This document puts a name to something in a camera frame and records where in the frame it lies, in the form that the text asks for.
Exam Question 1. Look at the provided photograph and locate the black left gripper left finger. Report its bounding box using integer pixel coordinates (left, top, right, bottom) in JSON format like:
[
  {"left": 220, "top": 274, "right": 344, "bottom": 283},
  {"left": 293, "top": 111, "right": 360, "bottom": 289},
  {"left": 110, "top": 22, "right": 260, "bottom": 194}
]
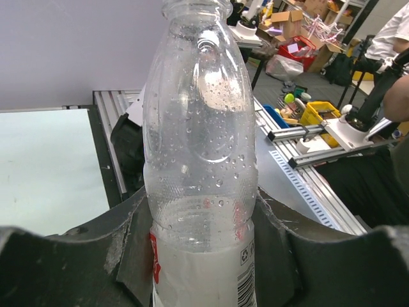
[{"left": 1, "top": 189, "right": 153, "bottom": 306}]

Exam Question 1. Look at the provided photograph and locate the red plastic basket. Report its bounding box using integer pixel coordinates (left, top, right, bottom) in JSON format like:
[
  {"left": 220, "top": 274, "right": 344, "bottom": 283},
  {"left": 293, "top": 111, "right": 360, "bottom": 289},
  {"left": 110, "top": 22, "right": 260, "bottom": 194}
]
[{"left": 278, "top": 36, "right": 317, "bottom": 72}]

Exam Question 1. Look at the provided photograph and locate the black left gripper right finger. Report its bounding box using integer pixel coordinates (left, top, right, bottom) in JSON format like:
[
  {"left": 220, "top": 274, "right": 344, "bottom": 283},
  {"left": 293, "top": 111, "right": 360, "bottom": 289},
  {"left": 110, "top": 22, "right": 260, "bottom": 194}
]
[{"left": 252, "top": 190, "right": 408, "bottom": 306}]

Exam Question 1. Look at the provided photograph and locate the white slotted cable duct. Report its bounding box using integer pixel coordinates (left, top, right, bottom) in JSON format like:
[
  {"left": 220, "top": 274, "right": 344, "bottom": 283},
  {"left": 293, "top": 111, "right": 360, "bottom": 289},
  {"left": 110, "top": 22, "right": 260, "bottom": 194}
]
[{"left": 269, "top": 150, "right": 340, "bottom": 230}]

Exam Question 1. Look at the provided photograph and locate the person in white shirt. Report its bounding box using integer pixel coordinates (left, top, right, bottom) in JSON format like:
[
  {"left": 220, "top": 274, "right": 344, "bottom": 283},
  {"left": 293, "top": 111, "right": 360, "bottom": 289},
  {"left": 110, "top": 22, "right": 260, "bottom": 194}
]
[{"left": 316, "top": 3, "right": 409, "bottom": 230}]

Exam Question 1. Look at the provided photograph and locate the clear water bottle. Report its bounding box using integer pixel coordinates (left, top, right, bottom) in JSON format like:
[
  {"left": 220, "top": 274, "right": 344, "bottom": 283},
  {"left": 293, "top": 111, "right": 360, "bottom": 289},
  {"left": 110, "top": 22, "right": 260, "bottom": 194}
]
[{"left": 143, "top": 1, "right": 258, "bottom": 306}]

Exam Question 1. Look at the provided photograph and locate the open cardboard box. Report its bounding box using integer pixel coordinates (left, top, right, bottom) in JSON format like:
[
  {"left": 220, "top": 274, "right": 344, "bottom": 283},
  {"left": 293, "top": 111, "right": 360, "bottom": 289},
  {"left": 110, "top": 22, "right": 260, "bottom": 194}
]
[{"left": 270, "top": 10, "right": 304, "bottom": 38}]

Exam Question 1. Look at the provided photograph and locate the yellow plastic crate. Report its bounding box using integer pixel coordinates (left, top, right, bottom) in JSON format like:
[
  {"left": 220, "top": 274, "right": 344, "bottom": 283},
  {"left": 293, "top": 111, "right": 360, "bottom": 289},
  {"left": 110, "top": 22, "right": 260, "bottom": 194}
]
[{"left": 300, "top": 100, "right": 342, "bottom": 148}]

